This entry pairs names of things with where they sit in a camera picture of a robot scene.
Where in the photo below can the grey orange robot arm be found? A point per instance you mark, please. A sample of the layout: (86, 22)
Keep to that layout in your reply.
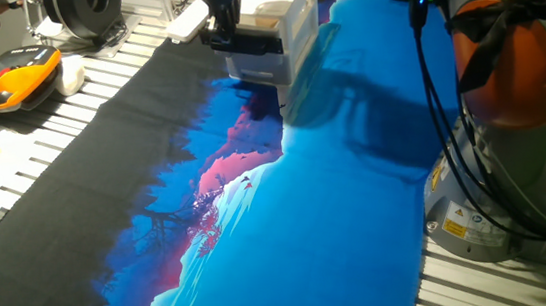
(511, 75)

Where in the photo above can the white plastic drawer cabinet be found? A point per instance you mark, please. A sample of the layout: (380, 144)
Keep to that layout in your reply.
(300, 20)

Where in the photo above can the white power strip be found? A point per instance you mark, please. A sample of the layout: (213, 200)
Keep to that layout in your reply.
(187, 23)

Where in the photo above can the tan cardboard piece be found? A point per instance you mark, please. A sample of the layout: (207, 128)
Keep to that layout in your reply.
(266, 22)

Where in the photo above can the clear round plastic container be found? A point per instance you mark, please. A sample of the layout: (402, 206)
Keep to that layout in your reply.
(274, 8)

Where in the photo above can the clear spool holder stand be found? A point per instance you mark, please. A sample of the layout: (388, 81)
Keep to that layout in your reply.
(128, 33)

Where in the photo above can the black filament spool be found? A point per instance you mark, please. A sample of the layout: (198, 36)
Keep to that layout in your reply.
(83, 10)

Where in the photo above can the small white rounded object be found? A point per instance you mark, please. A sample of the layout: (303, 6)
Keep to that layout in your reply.
(69, 74)

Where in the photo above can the blue forest print cloth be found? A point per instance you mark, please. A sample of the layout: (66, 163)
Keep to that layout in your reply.
(309, 220)

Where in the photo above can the orange black teach pendant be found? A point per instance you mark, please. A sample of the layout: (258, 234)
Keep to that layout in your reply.
(10, 80)

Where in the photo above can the aluminium upright post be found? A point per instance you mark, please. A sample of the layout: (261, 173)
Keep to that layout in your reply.
(165, 0)

